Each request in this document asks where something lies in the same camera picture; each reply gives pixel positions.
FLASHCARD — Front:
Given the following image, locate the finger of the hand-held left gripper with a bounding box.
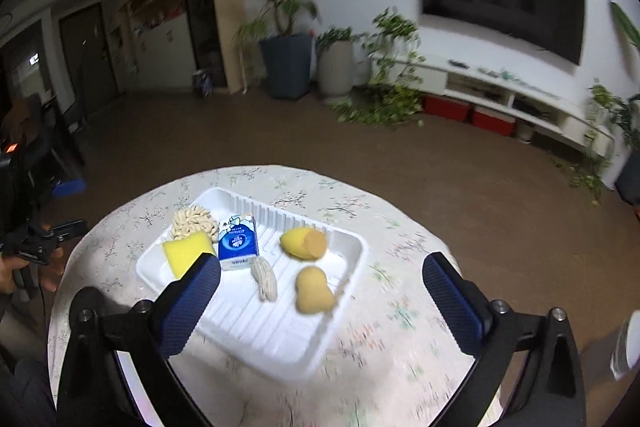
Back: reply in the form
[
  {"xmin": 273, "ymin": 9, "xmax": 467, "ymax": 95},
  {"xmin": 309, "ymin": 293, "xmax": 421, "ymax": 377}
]
[
  {"xmin": 50, "ymin": 178, "xmax": 86, "ymax": 198},
  {"xmin": 10, "ymin": 219, "xmax": 88, "ymax": 263}
]

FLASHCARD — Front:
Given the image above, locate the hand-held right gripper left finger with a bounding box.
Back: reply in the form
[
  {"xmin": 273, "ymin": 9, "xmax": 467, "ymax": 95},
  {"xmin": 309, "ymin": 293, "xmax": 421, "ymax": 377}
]
[{"xmin": 56, "ymin": 252, "xmax": 222, "ymax": 427}]

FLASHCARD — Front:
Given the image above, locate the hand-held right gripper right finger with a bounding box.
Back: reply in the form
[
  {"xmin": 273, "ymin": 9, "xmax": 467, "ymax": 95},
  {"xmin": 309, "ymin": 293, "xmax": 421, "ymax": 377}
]
[{"xmin": 422, "ymin": 252, "xmax": 586, "ymax": 427}]

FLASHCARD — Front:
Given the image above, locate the yellow block sponge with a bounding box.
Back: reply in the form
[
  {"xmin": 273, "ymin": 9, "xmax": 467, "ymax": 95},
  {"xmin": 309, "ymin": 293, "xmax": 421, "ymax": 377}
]
[{"xmin": 161, "ymin": 231, "xmax": 214, "ymax": 280}]

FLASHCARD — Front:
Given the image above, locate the white plastic tray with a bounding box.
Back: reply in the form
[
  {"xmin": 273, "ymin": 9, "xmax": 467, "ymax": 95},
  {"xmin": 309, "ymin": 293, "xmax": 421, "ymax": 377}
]
[{"xmin": 136, "ymin": 187, "xmax": 370, "ymax": 383}]

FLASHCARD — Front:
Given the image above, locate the blue tissue pack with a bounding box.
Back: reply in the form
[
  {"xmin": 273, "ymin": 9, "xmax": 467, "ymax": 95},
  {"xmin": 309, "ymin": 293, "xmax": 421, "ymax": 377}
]
[{"xmin": 218, "ymin": 214, "xmax": 261, "ymax": 272}]

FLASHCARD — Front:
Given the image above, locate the beige knitted scrubber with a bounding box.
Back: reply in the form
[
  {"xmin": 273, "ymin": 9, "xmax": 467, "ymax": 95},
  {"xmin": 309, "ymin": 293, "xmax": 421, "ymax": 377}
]
[{"xmin": 250, "ymin": 257, "xmax": 279, "ymax": 303}]

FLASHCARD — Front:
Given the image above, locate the cream chenille loop scrubber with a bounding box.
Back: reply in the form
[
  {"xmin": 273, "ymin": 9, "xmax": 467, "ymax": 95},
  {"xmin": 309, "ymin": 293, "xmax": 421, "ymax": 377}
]
[{"xmin": 172, "ymin": 204, "xmax": 220, "ymax": 243}]

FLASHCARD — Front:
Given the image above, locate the yellow gourd makeup sponge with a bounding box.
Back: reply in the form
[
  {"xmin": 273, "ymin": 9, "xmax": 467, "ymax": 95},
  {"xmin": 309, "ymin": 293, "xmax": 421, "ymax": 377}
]
[{"xmin": 295, "ymin": 266, "xmax": 335, "ymax": 314}]

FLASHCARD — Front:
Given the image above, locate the yellow teardrop makeup sponge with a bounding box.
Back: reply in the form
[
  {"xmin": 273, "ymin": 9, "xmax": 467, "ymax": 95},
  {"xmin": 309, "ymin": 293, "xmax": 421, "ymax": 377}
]
[{"xmin": 279, "ymin": 227, "xmax": 329, "ymax": 262}]

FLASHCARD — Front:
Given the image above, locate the person's left hand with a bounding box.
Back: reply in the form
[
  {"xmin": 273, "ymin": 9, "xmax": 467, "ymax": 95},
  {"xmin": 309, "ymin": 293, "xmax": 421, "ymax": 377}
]
[{"xmin": 0, "ymin": 247, "xmax": 65, "ymax": 295}]

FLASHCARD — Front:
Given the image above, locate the dark chair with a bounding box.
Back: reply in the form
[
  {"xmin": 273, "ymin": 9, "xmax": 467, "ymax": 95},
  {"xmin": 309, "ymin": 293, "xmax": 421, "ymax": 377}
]
[{"xmin": 30, "ymin": 97, "xmax": 87, "ymax": 180}]

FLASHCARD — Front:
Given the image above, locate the floral tablecloth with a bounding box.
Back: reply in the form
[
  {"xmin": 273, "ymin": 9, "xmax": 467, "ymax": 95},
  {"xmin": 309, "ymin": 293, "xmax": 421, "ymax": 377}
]
[{"xmin": 47, "ymin": 164, "xmax": 503, "ymax": 427}]

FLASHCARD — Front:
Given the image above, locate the dark door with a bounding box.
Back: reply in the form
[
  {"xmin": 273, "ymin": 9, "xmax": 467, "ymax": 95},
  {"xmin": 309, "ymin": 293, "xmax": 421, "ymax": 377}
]
[{"xmin": 59, "ymin": 2, "xmax": 121, "ymax": 118}]

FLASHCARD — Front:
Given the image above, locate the person's leg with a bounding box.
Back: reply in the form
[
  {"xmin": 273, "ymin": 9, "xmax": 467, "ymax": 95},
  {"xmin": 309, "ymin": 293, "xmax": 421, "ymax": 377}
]
[{"xmin": 0, "ymin": 347, "xmax": 57, "ymax": 427}]

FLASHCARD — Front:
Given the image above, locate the blue bag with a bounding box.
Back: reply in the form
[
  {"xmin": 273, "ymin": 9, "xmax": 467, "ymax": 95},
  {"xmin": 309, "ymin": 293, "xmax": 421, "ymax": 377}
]
[{"xmin": 193, "ymin": 69, "xmax": 214, "ymax": 96}]

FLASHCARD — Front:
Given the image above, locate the red storage box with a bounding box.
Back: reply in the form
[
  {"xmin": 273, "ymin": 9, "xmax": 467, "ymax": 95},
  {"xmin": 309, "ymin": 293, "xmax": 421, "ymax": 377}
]
[
  {"xmin": 471, "ymin": 106, "xmax": 516, "ymax": 136},
  {"xmin": 424, "ymin": 94, "xmax": 473, "ymax": 122}
]

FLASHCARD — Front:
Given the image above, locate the dark round planter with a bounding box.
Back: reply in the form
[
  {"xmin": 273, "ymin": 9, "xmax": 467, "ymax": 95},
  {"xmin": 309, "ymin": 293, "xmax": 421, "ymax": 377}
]
[{"xmin": 615, "ymin": 164, "xmax": 640, "ymax": 204}]

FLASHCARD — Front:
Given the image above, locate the white television cabinet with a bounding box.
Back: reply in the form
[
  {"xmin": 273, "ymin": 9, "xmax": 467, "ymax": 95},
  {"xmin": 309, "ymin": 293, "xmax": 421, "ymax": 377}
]
[{"xmin": 370, "ymin": 57, "xmax": 616, "ymax": 158}]

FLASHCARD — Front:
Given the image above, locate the small-leaf vine plant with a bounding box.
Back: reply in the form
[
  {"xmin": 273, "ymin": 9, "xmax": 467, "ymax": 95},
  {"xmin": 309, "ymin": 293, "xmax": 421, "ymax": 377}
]
[{"xmin": 550, "ymin": 79, "xmax": 640, "ymax": 205}]

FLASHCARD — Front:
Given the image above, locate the trailing vine plant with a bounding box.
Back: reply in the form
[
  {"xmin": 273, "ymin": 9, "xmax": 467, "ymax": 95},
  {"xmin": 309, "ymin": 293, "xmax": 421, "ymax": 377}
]
[{"xmin": 332, "ymin": 9, "xmax": 426, "ymax": 128}]

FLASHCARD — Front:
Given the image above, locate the thin-leaf plant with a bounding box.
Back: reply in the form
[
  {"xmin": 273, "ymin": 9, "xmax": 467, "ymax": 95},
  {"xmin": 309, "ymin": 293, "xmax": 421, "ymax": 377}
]
[{"xmin": 232, "ymin": 19, "xmax": 271, "ymax": 55}]

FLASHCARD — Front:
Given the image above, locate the dark blue square planter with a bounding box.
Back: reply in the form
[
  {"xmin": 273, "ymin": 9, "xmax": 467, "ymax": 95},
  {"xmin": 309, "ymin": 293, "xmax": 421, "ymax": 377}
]
[{"xmin": 259, "ymin": 34, "xmax": 315, "ymax": 100}]

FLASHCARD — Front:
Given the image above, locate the white ribbed planter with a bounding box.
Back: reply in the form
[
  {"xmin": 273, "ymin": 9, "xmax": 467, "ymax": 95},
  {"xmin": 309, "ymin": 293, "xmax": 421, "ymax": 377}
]
[{"xmin": 317, "ymin": 41, "xmax": 354, "ymax": 96}]

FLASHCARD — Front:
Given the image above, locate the large-leaf plant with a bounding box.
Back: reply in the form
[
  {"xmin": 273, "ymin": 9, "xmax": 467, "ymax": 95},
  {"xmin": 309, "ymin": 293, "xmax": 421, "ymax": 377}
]
[{"xmin": 610, "ymin": 2, "xmax": 640, "ymax": 52}]

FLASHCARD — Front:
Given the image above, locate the white wall cabinet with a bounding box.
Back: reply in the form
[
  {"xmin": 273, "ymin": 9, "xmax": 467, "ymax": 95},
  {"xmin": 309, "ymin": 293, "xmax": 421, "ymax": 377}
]
[{"xmin": 107, "ymin": 0, "xmax": 191, "ymax": 78}]

